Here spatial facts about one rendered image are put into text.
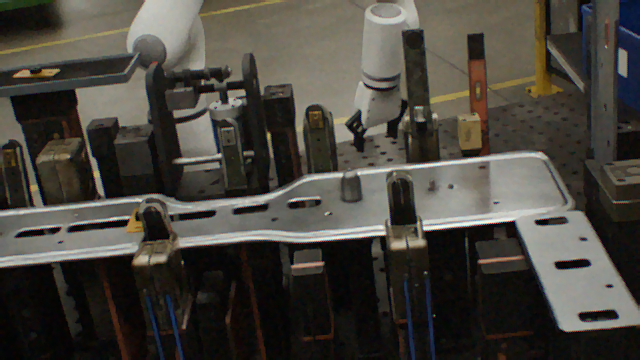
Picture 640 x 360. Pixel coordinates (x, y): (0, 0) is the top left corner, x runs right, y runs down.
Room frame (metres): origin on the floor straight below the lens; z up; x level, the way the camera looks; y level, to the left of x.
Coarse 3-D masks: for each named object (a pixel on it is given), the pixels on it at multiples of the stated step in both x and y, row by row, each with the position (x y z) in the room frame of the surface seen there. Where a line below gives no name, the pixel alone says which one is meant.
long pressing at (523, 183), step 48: (288, 192) 1.32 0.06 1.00; (336, 192) 1.29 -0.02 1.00; (384, 192) 1.27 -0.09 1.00; (432, 192) 1.25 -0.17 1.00; (480, 192) 1.22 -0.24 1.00; (528, 192) 1.20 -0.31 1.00; (0, 240) 1.28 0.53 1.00; (48, 240) 1.26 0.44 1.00; (96, 240) 1.23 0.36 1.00; (192, 240) 1.20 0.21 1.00; (240, 240) 1.18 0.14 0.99; (288, 240) 1.16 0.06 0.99; (336, 240) 1.15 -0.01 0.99
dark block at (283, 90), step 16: (272, 96) 1.46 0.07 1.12; (288, 96) 1.45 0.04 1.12; (272, 112) 1.45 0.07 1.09; (288, 112) 1.45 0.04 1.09; (272, 128) 1.45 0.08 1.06; (288, 128) 1.45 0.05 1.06; (272, 144) 1.46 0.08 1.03; (288, 144) 1.46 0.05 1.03; (288, 160) 1.46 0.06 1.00; (288, 176) 1.46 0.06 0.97
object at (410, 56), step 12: (408, 36) 1.39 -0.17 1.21; (420, 36) 1.38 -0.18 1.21; (408, 48) 1.41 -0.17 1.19; (420, 48) 1.41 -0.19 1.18; (408, 60) 1.40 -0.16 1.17; (420, 60) 1.41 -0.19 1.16; (408, 72) 1.40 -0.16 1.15; (420, 72) 1.41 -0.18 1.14; (408, 84) 1.40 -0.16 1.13; (420, 84) 1.41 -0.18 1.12; (408, 96) 1.40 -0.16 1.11; (420, 96) 1.40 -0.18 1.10
